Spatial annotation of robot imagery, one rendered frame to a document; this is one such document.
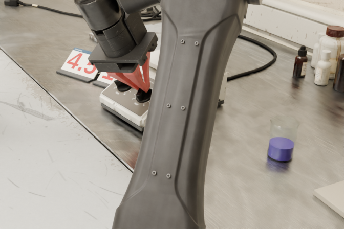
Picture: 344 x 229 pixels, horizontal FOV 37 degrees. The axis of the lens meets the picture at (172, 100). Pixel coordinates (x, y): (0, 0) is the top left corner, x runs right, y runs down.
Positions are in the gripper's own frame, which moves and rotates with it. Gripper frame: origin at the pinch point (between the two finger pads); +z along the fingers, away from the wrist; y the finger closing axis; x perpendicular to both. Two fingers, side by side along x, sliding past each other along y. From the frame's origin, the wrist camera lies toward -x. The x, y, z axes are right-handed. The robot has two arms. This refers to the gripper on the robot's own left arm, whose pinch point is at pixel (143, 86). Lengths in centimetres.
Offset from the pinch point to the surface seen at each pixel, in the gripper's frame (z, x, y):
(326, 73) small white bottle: 23.3, -27.2, -21.8
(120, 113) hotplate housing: 2.8, 4.1, 4.1
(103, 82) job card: 6.8, -7.1, 16.2
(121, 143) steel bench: 1.9, 11.0, -0.3
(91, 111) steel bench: 3.0, 3.8, 10.7
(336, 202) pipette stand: 8.0, 12.3, -33.0
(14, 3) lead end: 11, -43, 73
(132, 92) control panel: 1.5, 0.3, 2.9
